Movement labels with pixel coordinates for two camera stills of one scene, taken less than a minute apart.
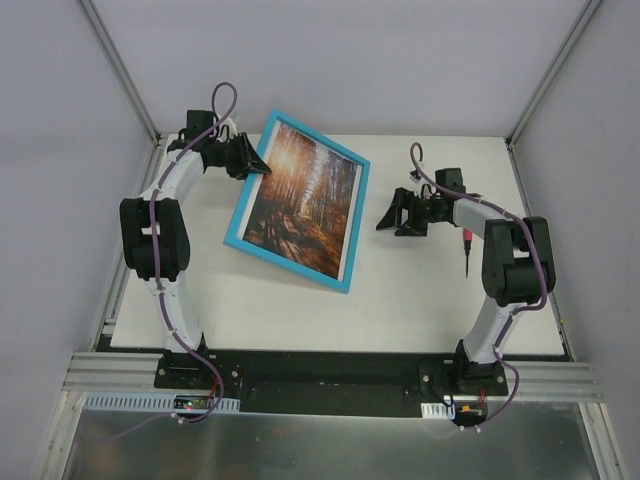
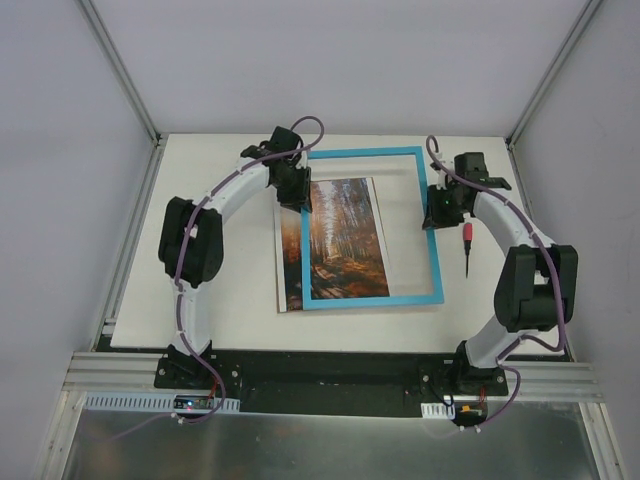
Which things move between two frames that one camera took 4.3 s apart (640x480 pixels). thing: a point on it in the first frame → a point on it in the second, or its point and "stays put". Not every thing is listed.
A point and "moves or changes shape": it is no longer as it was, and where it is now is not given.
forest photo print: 303,209 moves or changes shape
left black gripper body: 240,156 → 295,193
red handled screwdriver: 468,237 stays put
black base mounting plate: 340,382 stays put
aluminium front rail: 136,372 stays put
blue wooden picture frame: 303,216 → 429,236
